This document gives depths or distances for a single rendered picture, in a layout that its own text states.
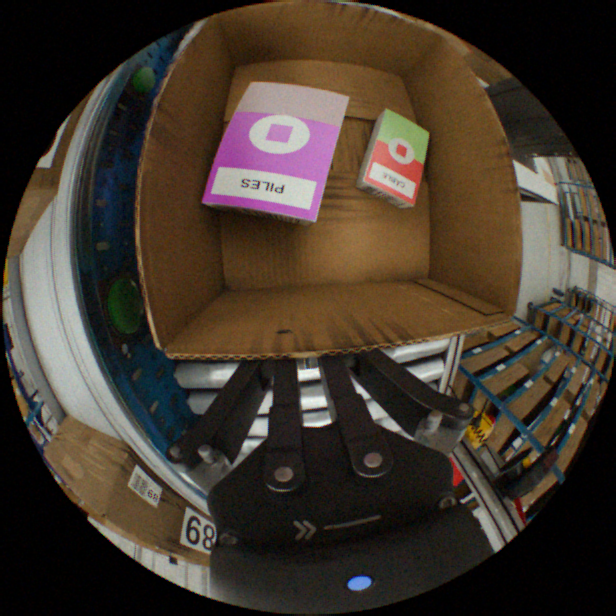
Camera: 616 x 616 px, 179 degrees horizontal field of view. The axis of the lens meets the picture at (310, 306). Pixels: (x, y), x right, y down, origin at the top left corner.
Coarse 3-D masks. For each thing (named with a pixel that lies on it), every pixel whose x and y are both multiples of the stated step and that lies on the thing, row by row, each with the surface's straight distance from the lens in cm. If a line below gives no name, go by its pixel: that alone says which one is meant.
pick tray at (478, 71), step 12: (420, 24) 93; (432, 24) 88; (444, 36) 81; (456, 36) 104; (456, 48) 76; (468, 60) 75; (480, 60) 76; (492, 60) 119; (480, 72) 81; (492, 72) 81; (504, 72) 113; (492, 84) 87
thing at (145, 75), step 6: (138, 72) 45; (144, 72) 46; (150, 72) 48; (138, 78) 44; (144, 78) 45; (150, 78) 47; (138, 84) 44; (144, 84) 45; (150, 84) 46; (138, 90) 44; (144, 90) 45
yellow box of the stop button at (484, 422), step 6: (486, 402) 49; (474, 414) 56; (480, 414) 51; (474, 420) 52; (480, 420) 52; (486, 420) 56; (468, 426) 52; (474, 426) 53; (480, 426) 53; (486, 426) 54; (492, 426) 55; (468, 432) 52; (486, 432) 54; (468, 438) 52; (474, 438) 51; (474, 444) 54; (480, 444) 58
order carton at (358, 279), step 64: (320, 0) 35; (192, 64) 25; (256, 64) 42; (320, 64) 41; (384, 64) 44; (448, 64) 36; (192, 128) 23; (448, 128) 32; (192, 192) 21; (448, 192) 31; (512, 192) 24; (192, 256) 20; (256, 256) 27; (320, 256) 27; (384, 256) 29; (448, 256) 30; (512, 256) 23; (192, 320) 19; (256, 320) 17; (320, 320) 16; (384, 320) 17; (448, 320) 18
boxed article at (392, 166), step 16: (384, 112) 32; (384, 128) 30; (400, 128) 32; (416, 128) 33; (368, 144) 32; (384, 144) 29; (400, 144) 30; (416, 144) 32; (368, 160) 28; (384, 160) 28; (400, 160) 29; (416, 160) 30; (368, 176) 26; (384, 176) 27; (400, 176) 28; (416, 176) 29; (368, 192) 29; (384, 192) 27; (400, 192) 28; (416, 192) 29
